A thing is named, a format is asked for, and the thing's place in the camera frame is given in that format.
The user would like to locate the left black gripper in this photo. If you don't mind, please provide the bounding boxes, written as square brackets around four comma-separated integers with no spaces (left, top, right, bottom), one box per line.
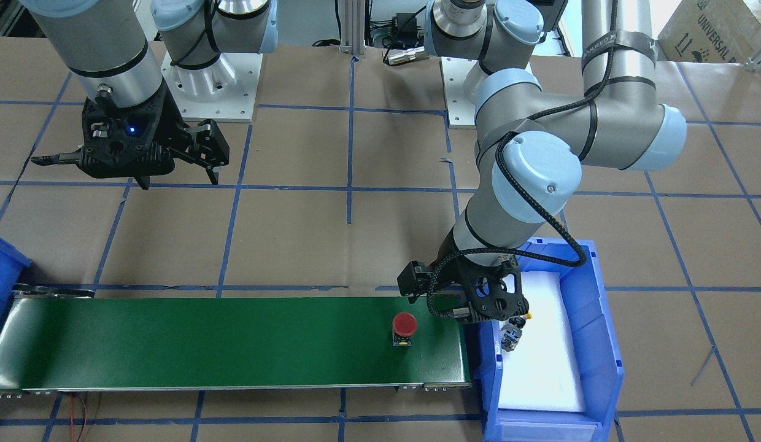
[432,250,529,352]

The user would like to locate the white foam pad bin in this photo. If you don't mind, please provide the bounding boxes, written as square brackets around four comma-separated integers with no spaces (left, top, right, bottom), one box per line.
[498,271,585,412]

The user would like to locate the green conveyor belt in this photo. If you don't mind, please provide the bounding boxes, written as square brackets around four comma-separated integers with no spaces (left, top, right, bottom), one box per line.
[0,294,471,394]

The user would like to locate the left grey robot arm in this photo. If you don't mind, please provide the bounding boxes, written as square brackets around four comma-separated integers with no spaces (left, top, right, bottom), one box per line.
[402,1,687,351]

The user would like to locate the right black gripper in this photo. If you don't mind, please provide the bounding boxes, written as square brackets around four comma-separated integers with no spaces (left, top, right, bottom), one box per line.
[79,83,230,190]

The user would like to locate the red mushroom push button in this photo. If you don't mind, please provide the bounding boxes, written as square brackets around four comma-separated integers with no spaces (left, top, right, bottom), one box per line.
[392,311,418,347]

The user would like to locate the blue plastic bin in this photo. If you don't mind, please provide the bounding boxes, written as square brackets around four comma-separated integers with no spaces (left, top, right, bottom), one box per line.
[0,238,32,332]
[469,239,625,441]

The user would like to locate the black power adapter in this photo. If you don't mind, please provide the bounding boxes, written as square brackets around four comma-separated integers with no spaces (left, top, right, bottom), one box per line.
[391,12,418,39]

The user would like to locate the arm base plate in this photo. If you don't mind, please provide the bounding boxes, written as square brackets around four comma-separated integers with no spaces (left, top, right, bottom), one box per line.
[441,56,544,130]
[161,53,263,123]

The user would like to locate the cardboard box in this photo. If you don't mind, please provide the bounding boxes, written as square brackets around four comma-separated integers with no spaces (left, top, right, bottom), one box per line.
[658,1,761,63]

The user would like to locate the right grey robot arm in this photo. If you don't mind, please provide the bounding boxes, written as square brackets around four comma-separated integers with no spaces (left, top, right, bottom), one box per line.
[23,1,279,189]

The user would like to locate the aluminium frame post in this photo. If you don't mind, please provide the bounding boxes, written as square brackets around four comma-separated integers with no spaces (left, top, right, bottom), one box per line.
[338,1,369,58]

